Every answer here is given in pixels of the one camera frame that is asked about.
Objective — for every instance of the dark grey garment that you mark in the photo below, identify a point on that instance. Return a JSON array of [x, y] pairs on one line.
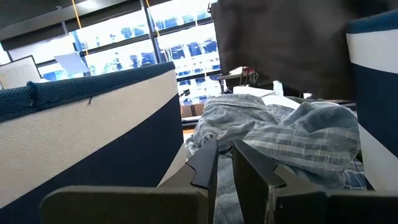
[[280, 40]]

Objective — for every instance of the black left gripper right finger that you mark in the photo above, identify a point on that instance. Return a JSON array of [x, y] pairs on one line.
[[311, 208]]

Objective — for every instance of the whiteboard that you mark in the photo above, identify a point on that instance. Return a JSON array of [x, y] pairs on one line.
[[18, 73]]

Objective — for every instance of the hanging white paper sheet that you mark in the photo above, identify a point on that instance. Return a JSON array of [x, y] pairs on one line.
[[71, 63]]

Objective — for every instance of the navy white striped fabric bin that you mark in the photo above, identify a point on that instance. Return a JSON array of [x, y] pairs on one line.
[[376, 93], [77, 140]]

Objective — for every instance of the white folded garment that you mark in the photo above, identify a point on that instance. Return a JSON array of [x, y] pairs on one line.
[[273, 96]]

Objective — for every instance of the light blue plaid shirt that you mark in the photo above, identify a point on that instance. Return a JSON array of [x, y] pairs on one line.
[[295, 137]]

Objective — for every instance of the brown cardboard box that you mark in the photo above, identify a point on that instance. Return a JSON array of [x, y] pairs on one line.
[[192, 110]]

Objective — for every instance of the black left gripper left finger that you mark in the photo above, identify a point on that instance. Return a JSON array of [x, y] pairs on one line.
[[124, 205]]

